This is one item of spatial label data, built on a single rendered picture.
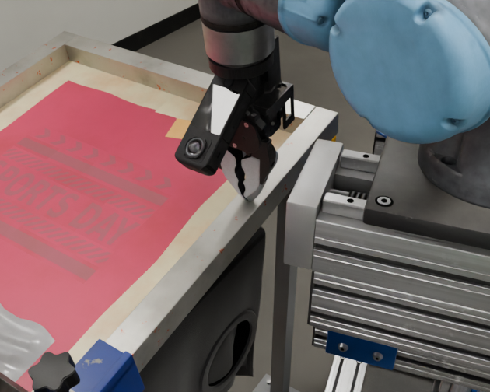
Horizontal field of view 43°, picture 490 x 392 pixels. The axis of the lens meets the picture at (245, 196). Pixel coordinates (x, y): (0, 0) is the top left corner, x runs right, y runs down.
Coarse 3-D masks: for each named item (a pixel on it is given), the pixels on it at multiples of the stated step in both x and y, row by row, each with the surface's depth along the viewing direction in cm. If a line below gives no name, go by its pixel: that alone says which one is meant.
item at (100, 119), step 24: (48, 96) 108; (72, 96) 108; (96, 96) 107; (24, 120) 104; (48, 120) 103; (72, 120) 103; (96, 120) 102; (120, 120) 102; (144, 120) 101; (0, 144) 100; (96, 144) 97; (0, 240) 84
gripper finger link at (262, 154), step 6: (258, 132) 71; (264, 138) 71; (270, 138) 70; (264, 144) 70; (270, 144) 70; (258, 150) 71; (264, 150) 71; (270, 150) 71; (258, 156) 72; (264, 156) 71; (270, 156) 71; (264, 162) 72; (270, 162) 72; (264, 168) 73; (270, 168) 73; (264, 174) 73; (264, 180) 75
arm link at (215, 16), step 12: (204, 0) 60; (216, 0) 59; (228, 0) 57; (204, 12) 61; (216, 12) 60; (228, 12) 60; (240, 12) 60; (204, 24) 62; (216, 24) 61; (228, 24) 60; (240, 24) 60; (252, 24) 61
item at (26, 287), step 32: (160, 128) 99; (160, 160) 93; (192, 192) 88; (160, 224) 84; (0, 256) 82; (32, 256) 81; (128, 256) 80; (0, 288) 78; (32, 288) 77; (64, 288) 77; (96, 288) 76; (128, 288) 76; (32, 320) 74; (64, 320) 73; (32, 384) 68
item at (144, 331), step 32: (64, 32) 118; (32, 64) 110; (96, 64) 112; (128, 64) 107; (160, 64) 106; (0, 96) 106; (192, 96) 103; (288, 128) 95; (320, 128) 90; (288, 160) 85; (288, 192) 86; (224, 224) 78; (256, 224) 81; (192, 256) 74; (224, 256) 76; (160, 288) 71; (192, 288) 72; (128, 320) 68; (160, 320) 68
